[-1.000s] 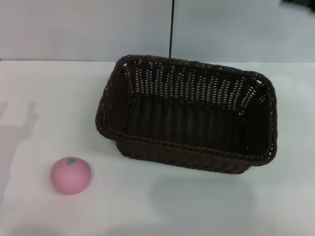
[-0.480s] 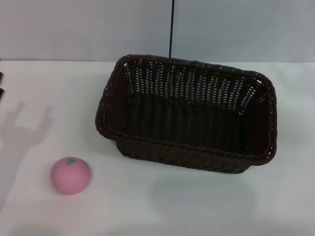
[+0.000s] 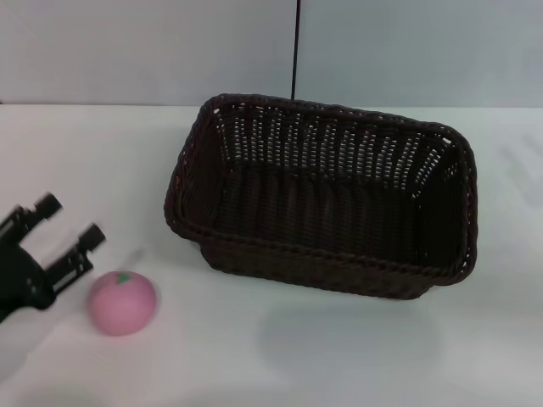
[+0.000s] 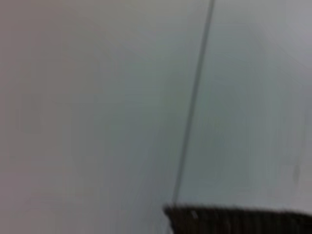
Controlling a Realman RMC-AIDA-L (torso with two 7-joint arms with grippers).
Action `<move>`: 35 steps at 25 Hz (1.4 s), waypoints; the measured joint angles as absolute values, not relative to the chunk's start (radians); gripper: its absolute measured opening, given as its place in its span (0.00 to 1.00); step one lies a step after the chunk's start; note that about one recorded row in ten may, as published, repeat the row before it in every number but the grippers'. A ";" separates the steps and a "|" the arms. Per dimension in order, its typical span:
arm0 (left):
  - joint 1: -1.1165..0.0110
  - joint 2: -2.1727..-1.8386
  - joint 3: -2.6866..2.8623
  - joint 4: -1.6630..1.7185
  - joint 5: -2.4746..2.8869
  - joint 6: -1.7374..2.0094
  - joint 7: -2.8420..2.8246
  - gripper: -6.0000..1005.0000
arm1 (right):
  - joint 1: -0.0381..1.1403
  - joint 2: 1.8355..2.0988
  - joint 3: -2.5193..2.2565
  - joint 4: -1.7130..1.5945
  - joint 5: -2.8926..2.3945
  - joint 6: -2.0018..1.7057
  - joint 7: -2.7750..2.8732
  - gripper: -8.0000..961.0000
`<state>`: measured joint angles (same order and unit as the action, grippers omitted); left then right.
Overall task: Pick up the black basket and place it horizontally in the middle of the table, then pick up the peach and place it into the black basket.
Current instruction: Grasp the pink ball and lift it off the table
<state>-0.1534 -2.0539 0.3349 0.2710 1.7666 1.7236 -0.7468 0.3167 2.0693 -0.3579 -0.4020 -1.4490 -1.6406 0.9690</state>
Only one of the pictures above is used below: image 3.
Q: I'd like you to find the black woven plastic basket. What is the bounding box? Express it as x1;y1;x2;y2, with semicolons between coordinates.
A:
163;92;480;302

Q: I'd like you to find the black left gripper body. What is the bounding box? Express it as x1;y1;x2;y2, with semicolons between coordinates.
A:
0;242;57;324

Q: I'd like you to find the pink toy peach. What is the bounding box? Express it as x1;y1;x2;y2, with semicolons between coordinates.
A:
86;270;160;338

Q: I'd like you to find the black vertical wall strip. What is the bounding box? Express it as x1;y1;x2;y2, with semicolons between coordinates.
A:
289;0;303;100

